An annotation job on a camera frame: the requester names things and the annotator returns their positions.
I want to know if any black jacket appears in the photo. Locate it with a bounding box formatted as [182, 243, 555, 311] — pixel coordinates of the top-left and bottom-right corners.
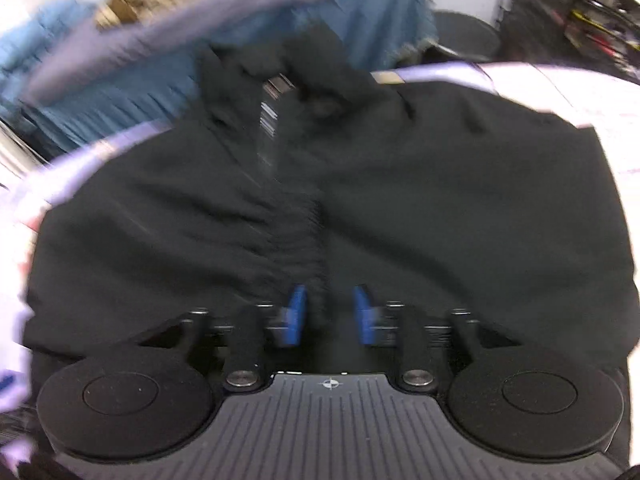
[22, 24, 640, 480]

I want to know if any light blue quilt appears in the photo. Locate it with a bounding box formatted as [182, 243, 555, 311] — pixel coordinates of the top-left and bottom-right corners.
[1, 0, 96, 120]

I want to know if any grey blanket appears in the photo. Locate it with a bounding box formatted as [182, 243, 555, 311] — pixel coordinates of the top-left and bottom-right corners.
[21, 0, 320, 106]

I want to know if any dark round chair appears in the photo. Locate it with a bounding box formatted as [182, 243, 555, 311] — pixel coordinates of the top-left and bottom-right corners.
[434, 11, 501, 63]

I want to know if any cluttered wire shelf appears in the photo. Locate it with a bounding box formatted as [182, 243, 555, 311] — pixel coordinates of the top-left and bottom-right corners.
[496, 0, 639, 84]

